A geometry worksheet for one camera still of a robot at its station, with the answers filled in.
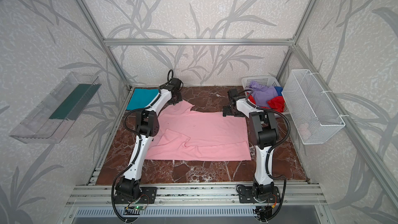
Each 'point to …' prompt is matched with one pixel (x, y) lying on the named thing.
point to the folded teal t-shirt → (141, 98)
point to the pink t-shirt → (184, 135)
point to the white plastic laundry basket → (267, 81)
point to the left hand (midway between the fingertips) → (179, 96)
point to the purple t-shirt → (261, 94)
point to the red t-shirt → (276, 103)
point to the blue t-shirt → (279, 89)
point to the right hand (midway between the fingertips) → (233, 109)
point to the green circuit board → (139, 208)
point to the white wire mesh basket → (311, 113)
